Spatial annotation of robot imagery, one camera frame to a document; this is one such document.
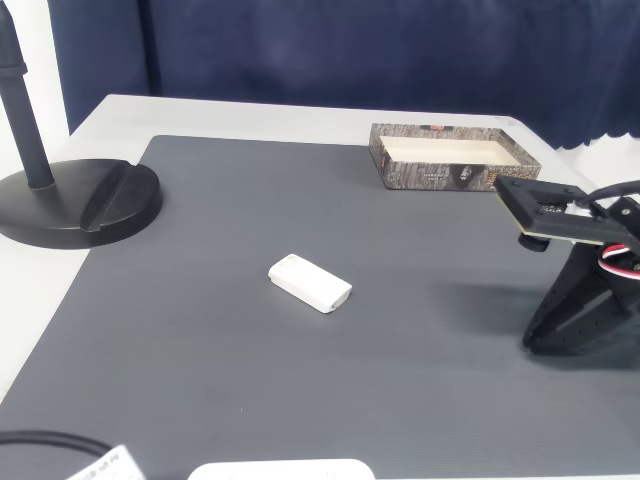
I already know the small white block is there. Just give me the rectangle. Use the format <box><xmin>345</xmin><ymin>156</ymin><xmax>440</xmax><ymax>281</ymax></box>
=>
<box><xmin>267</xmin><ymin>253</ymin><xmax>353</xmax><ymax>316</ymax></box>

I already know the patterned cardboard box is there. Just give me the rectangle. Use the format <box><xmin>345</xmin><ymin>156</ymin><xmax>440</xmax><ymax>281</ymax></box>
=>
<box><xmin>368</xmin><ymin>122</ymin><xmax>543</xmax><ymax>192</ymax></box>

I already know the grey desk mat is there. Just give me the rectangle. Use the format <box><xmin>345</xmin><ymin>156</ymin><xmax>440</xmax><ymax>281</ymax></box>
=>
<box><xmin>0</xmin><ymin>133</ymin><xmax>640</xmax><ymax>480</ymax></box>

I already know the dark blue curtain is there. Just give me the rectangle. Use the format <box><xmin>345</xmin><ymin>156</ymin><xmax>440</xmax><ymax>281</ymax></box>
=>
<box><xmin>47</xmin><ymin>0</ymin><xmax>640</xmax><ymax>151</ymax></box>

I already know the white flat device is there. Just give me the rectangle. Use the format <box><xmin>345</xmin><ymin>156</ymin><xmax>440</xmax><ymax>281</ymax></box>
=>
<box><xmin>186</xmin><ymin>458</ymin><xmax>376</xmax><ymax>480</ymax></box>

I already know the white paper label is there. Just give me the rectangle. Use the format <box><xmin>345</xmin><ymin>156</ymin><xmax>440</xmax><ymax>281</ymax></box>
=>
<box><xmin>66</xmin><ymin>443</ymin><xmax>147</xmax><ymax>480</ymax></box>

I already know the white red black servo cable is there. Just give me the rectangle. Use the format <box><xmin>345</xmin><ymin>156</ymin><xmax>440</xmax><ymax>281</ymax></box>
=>
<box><xmin>597</xmin><ymin>243</ymin><xmax>640</xmax><ymax>281</ymax></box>

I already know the black camera cable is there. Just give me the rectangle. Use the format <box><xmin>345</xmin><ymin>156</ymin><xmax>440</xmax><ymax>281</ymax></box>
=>
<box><xmin>579</xmin><ymin>179</ymin><xmax>640</xmax><ymax>217</ymax></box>

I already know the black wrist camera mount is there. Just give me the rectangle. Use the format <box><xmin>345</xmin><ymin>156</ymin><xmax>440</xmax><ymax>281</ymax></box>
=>
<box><xmin>493</xmin><ymin>174</ymin><xmax>629</xmax><ymax>253</ymax></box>

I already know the black camera stand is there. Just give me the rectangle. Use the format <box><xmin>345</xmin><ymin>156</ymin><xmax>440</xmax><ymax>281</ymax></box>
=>
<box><xmin>0</xmin><ymin>0</ymin><xmax>164</xmax><ymax>250</ymax></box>

